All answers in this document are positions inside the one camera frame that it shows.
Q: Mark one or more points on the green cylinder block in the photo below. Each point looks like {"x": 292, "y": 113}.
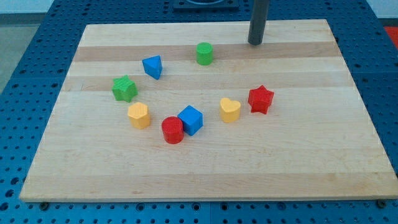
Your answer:
{"x": 204, "y": 53}

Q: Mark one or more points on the blue cube block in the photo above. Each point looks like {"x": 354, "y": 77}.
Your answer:
{"x": 192, "y": 120}

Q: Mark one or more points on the wooden board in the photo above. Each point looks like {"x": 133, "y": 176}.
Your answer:
{"x": 316, "y": 142}

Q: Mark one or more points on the red star block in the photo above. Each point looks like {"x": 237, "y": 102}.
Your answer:
{"x": 260, "y": 99}

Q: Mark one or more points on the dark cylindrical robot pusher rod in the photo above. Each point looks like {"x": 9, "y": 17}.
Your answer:
{"x": 258, "y": 21}

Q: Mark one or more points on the green star block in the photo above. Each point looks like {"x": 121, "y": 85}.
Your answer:
{"x": 124, "y": 89}

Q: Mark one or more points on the blue triangle block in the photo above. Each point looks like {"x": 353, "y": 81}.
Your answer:
{"x": 153, "y": 66}

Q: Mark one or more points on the red cylinder block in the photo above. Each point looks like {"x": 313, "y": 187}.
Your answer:
{"x": 172, "y": 128}

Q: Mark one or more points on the yellow heart block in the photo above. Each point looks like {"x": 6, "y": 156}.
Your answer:
{"x": 229, "y": 110}

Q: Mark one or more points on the yellow hexagon block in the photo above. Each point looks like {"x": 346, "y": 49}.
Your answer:
{"x": 139, "y": 116}

